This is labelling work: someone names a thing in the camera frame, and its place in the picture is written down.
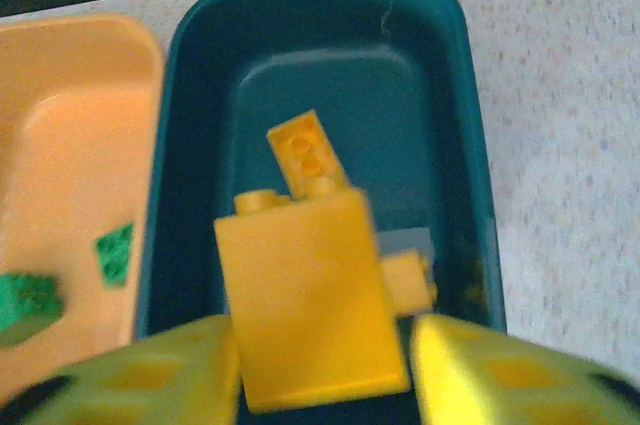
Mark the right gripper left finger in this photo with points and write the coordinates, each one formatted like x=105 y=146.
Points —
x=125 y=385

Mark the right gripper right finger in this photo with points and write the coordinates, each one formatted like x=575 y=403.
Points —
x=510 y=385

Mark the green lego brick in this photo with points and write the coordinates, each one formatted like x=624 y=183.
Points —
x=27 y=297
x=115 y=255

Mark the yellow lego brick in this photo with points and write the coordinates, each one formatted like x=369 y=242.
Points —
x=405 y=280
x=305 y=150
x=310 y=295

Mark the orange plastic container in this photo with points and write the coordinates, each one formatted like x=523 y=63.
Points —
x=75 y=145

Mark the dark green plastic container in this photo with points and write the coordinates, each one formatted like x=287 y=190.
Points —
x=325 y=45

